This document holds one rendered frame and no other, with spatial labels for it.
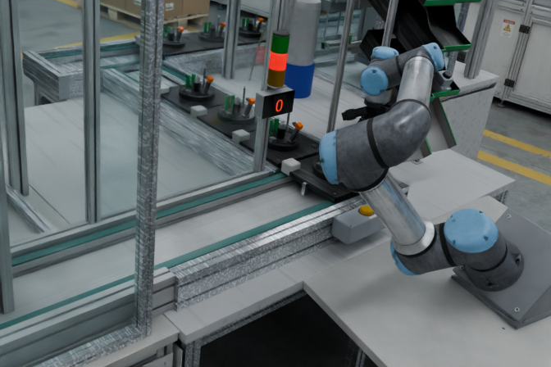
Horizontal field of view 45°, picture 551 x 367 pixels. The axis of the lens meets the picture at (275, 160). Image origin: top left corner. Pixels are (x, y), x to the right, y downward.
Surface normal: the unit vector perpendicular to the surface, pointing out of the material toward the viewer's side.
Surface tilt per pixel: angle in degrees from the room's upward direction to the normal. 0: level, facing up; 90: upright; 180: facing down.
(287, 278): 0
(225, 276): 90
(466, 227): 39
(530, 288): 45
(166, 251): 0
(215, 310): 0
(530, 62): 90
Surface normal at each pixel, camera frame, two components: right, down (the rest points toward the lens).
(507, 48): -0.62, 0.29
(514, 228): -0.52, -0.53
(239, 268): 0.66, 0.40
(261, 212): 0.11, -0.89
